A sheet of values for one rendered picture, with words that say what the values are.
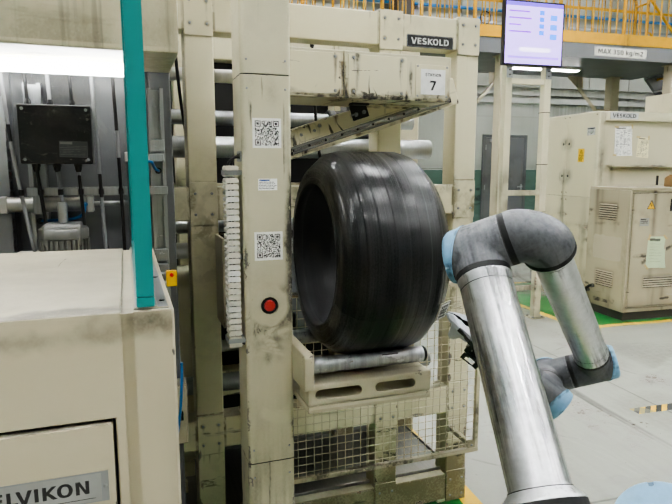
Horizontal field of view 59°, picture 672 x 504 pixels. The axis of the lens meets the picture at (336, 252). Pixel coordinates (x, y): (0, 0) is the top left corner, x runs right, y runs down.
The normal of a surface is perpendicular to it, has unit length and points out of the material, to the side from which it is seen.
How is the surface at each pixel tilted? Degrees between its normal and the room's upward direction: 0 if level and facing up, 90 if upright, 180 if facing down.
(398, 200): 56
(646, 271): 90
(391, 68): 90
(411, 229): 71
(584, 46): 90
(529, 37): 90
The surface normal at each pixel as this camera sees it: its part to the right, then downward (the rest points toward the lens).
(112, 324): 0.33, 0.13
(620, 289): -0.96, 0.04
